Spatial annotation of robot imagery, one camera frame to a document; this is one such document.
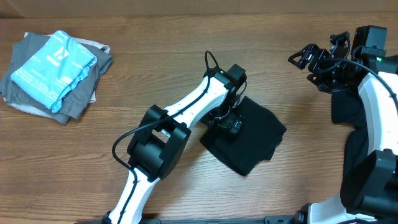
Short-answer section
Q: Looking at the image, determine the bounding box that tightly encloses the black polo shirt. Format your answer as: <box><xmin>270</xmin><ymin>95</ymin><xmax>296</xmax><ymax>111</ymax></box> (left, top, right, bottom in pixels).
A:
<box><xmin>200</xmin><ymin>96</ymin><xmax>287</xmax><ymax>176</ymax></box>

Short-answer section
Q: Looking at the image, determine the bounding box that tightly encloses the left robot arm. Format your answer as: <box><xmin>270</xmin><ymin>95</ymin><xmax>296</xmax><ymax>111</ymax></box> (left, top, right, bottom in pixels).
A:
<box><xmin>101</xmin><ymin>64</ymin><xmax>247</xmax><ymax>223</ymax></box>

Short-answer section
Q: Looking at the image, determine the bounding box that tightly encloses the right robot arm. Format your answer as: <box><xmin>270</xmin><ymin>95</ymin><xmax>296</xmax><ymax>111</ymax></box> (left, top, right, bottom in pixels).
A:
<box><xmin>289</xmin><ymin>25</ymin><xmax>397</xmax><ymax>223</ymax></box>

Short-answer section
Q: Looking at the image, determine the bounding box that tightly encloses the pile of black clothes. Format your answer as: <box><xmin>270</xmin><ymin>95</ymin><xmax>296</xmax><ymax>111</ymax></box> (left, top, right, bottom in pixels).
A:
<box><xmin>331</xmin><ymin>88</ymin><xmax>398</xmax><ymax>224</ymax></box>

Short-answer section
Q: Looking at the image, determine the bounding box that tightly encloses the folded dark grey shirt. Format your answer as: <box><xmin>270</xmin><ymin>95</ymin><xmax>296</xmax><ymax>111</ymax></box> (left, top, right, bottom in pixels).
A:
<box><xmin>0</xmin><ymin>32</ymin><xmax>114</xmax><ymax>125</ymax></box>

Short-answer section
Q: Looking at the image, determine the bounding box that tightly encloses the folded light blue shirt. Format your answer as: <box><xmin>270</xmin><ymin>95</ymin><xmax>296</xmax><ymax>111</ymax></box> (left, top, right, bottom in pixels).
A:
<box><xmin>11</xmin><ymin>30</ymin><xmax>97</xmax><ymax>113</ymax></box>

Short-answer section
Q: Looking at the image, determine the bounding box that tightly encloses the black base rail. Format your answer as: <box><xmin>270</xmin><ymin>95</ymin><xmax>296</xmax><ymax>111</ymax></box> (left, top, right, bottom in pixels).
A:
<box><xmin>74</xmin><ymin>215</ymin><xmax>299</xmax><ymax>224</ymax></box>

